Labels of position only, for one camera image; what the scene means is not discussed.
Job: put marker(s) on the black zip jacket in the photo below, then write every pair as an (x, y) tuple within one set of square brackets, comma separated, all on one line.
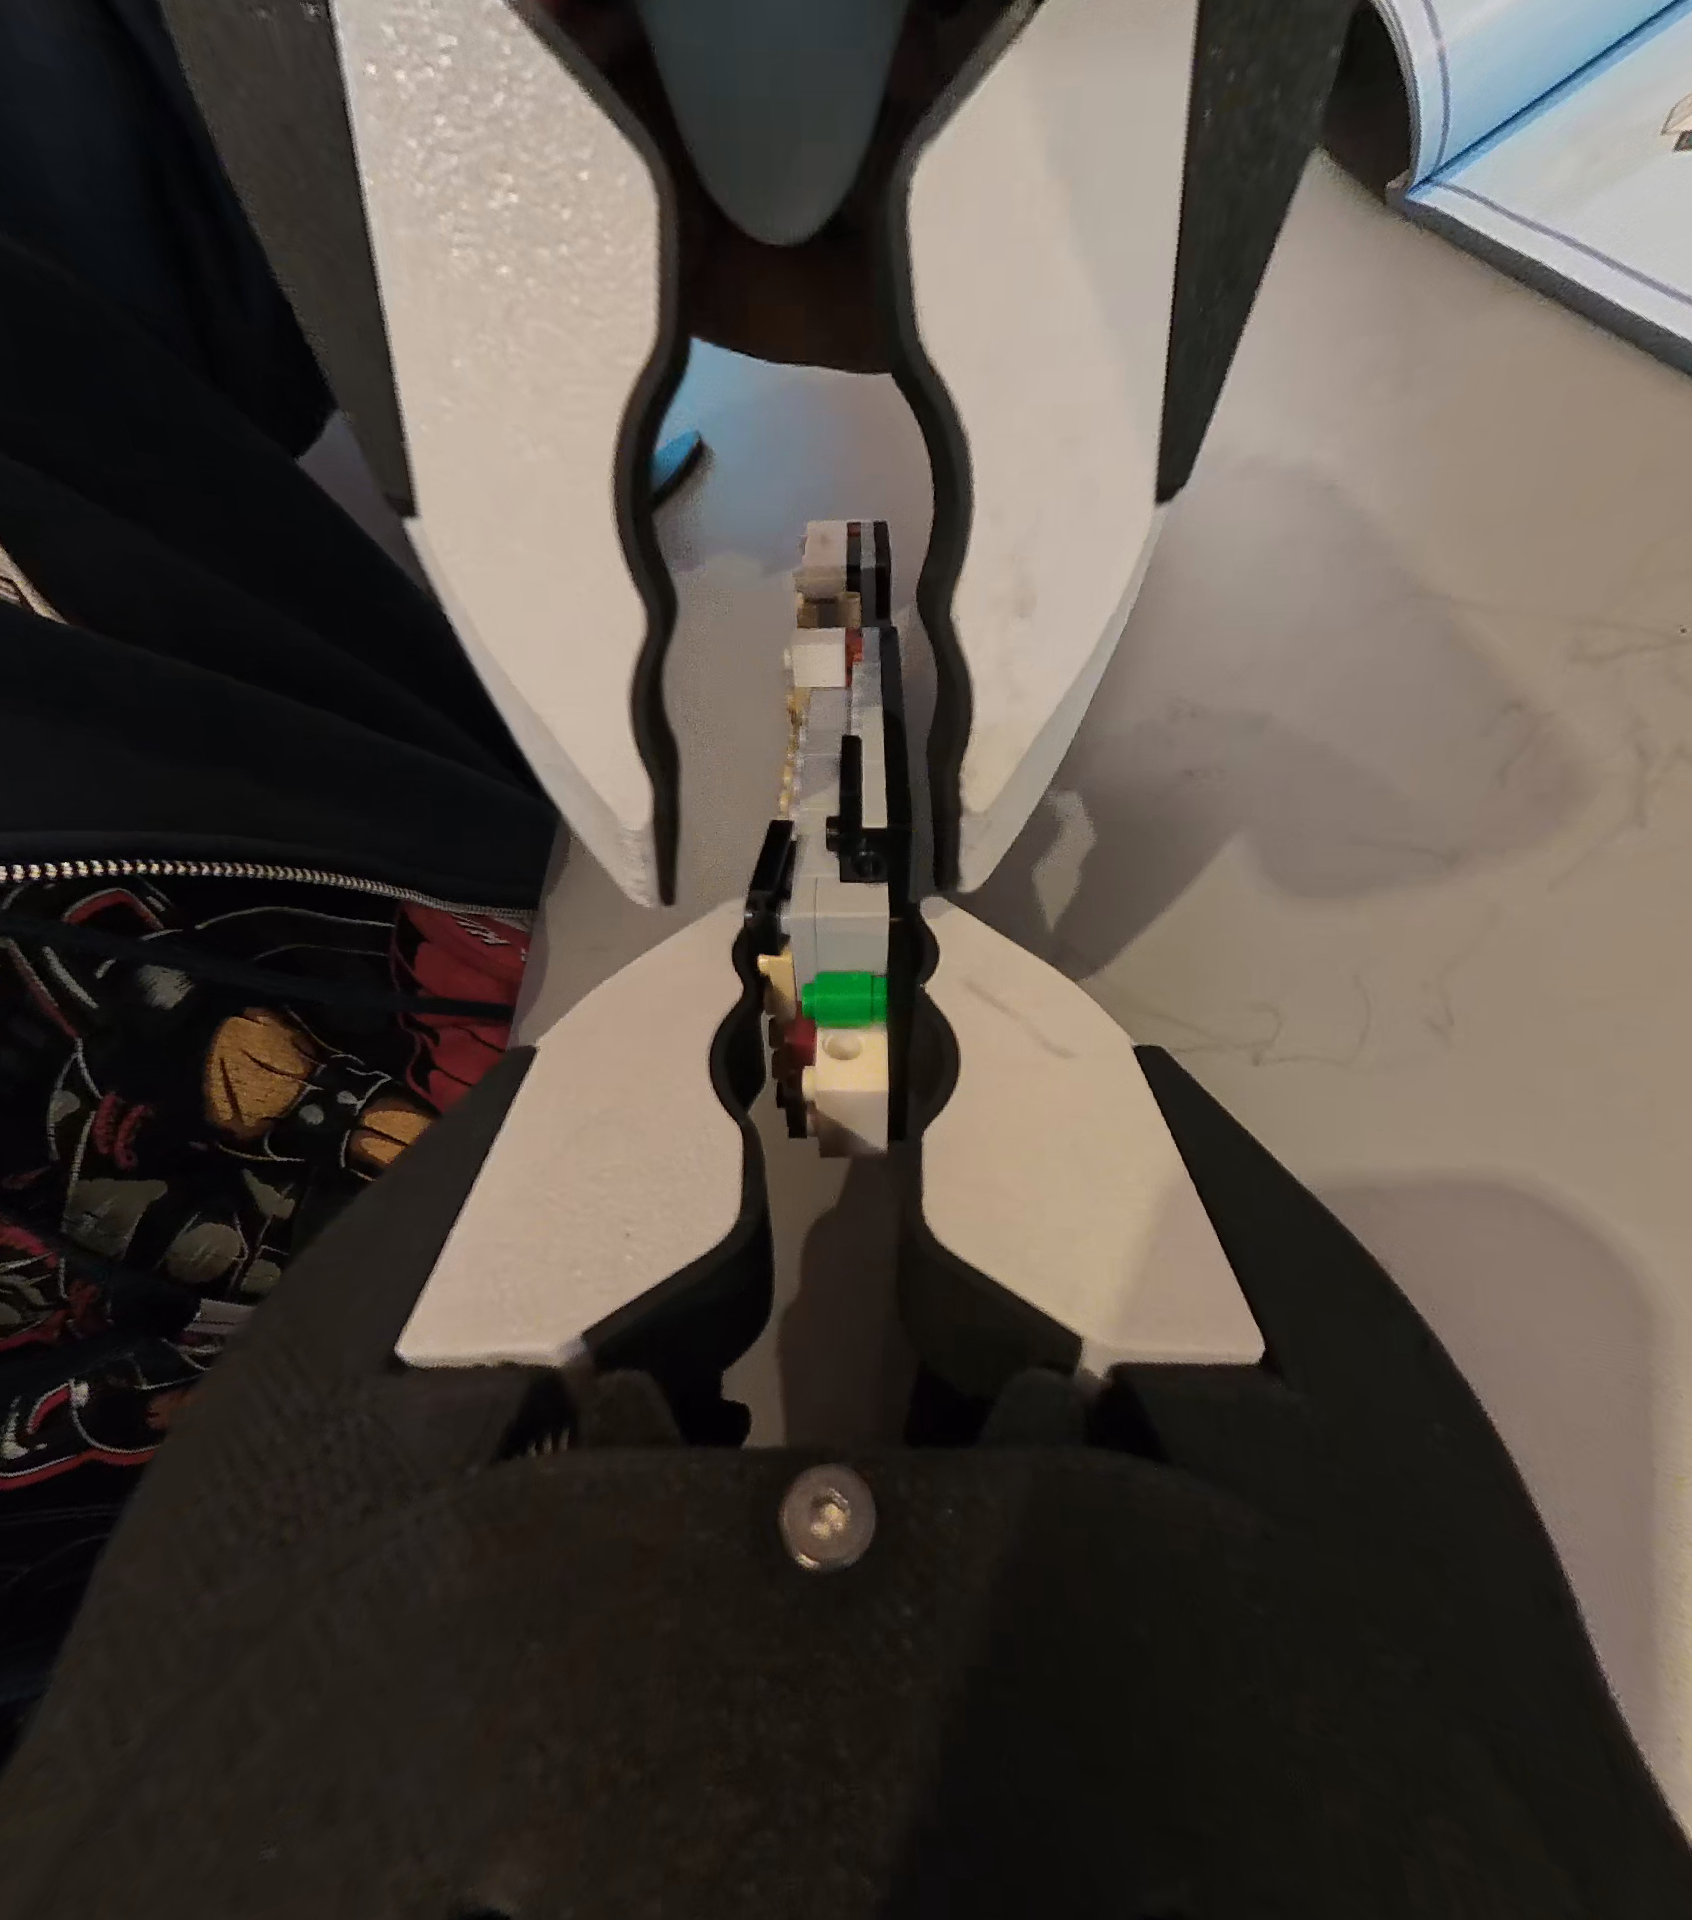
[(111, 675)]

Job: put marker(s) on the instruction booklet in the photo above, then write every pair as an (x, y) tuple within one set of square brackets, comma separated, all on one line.
[(1641, 180)]

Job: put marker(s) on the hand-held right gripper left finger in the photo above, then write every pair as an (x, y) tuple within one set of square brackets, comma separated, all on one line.
[(590, 1141)]

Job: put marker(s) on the toy brick model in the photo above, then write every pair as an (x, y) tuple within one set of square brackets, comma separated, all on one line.
[(846, 931)]

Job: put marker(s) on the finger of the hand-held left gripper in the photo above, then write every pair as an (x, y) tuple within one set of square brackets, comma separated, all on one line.
[(500, 451), (1057, 421)]

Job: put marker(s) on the printed black shirt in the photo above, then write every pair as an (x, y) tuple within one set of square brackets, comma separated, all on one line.
[(187, 1081)]

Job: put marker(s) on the blue plastic part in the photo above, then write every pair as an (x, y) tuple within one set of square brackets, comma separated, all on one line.
[(677, 469)]

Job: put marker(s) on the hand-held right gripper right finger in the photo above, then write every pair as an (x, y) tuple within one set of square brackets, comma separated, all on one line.
[(1070, 1154)]

